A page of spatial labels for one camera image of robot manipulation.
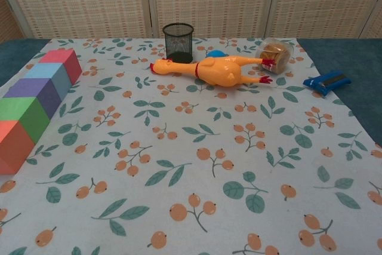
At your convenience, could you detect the light blue foam cube block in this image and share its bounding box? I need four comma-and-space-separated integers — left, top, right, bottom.
24, 63, 71, 101

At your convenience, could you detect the woven folding screen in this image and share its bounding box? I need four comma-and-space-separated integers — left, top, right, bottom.
0, 0, 382, 44

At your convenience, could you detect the yellow rubber chicken toy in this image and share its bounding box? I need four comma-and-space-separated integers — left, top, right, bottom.
149, 55, 277, 90

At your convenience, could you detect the floral print tablecloth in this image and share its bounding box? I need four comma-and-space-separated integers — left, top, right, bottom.
0, 37, 382, 255

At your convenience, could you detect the clear jar of rubber bands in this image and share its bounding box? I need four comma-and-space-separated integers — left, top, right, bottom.
255, 37, 296, 76

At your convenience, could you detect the orange foam cube block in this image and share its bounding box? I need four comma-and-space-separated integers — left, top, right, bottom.
0, 119, 36, 176

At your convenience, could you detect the blue ball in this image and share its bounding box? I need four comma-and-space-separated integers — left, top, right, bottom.
205, 49, 225, 59

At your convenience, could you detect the pink foam cube block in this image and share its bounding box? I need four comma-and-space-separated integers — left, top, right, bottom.
38, 48, 83, 86

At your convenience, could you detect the black mesh pen cup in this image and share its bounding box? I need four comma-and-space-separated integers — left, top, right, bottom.
162, 22, 195, 61

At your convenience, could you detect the green foam cube block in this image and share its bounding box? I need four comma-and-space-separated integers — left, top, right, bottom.
0, 96, 51, 146

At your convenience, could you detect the purple foam cube block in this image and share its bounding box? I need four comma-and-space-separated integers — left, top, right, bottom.
3, 78, 62, 118

